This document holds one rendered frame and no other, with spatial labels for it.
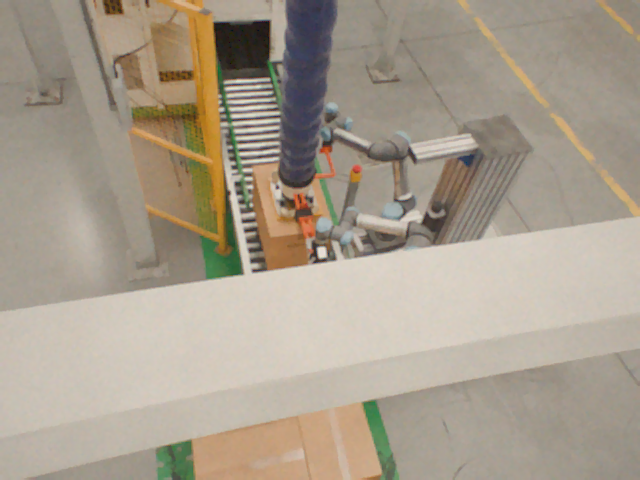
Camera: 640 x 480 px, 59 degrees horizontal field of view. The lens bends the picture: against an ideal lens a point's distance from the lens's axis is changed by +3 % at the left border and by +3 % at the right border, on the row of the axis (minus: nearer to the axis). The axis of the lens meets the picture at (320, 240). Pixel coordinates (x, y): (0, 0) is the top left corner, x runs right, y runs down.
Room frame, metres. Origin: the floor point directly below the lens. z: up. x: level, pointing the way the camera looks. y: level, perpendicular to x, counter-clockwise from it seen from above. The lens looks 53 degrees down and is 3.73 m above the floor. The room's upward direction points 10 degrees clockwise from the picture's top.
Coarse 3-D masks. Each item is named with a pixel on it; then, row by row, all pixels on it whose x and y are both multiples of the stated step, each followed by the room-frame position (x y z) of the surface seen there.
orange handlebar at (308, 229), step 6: (324, 150) 2.59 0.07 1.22; (330, 162) 2.48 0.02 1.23; (330, 168) 2.43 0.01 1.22; (318, 174) 2.36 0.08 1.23; (324, 174) 2.37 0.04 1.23; (330, 174) 2.38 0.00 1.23; (294, 198) 2.14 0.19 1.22; (306, 228) 1.92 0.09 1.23; (312, 228) 1.93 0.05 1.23; (306, 234) 1.88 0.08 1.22; (312, 234) 1.89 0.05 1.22; (312, 252) 1.77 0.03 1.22
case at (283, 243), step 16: (256, 176) 2.38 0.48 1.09; (256, 192) 2.34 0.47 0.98; (320, 192) 2.34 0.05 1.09; (256, 208) 2.33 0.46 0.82; (272, 208) 2.14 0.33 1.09; (272, 224) 2.02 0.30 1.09; (288, 224) 2.04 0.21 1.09; (272, 240) 1.92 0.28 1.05; (288, 240) 1.96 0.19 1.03; (304, 240) 2.00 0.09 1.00; (272, 256) 1.92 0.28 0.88; (288, 256) 1.96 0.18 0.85; (304, 256) 2.00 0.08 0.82
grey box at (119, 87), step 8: (112, 64) 2.38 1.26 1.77; (112, 72) 2.31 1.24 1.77; (120, 72) 2.33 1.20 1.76; (120, 80) 2.26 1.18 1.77; (120, 88) 2.21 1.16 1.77; (120, 96) 2.20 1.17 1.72; (120, 104) 2.20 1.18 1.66; (128, 104) 2.27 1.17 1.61; (120, 112) 2.20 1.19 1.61; (128, 112) 2.22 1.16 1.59; (128, 120) 2.21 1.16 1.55; (128, 128) 2.20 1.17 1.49
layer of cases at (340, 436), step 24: (336, 408) 1.16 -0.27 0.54; (360, 408) 1.19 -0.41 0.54; (240, 432) 0.93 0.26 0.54; (264, 432) 0.96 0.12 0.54; (288, 432) 0.98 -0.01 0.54; (312, 432) 1.00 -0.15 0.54; (336, 432) 1.02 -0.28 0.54; (360, 432) 1.05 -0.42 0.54; (216, 456) 0.79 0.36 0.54; (240, 456) 0.81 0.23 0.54; (264, 456) 0.83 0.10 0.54; (288, 456) 0.85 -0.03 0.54; (312, 456) 0.87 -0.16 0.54; (336, 456) 0.89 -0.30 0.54; (360, 456) 0.92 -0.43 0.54
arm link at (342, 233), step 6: (342, 222) 1.76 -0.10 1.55; (348, 222) 1.76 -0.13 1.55; (336, 228) 1.71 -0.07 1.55; (342, 228) 1.71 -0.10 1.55; (348, 228) 1.73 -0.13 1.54; (330, 234) 1.68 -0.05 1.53; (336, 234) 1.68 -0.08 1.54; (342, 234) 1.68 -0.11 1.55; (348, 234) 1.68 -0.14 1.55; (336, 240) 1.66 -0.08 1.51; (342, 240) 1.66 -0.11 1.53; (348, 240) 1.66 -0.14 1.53
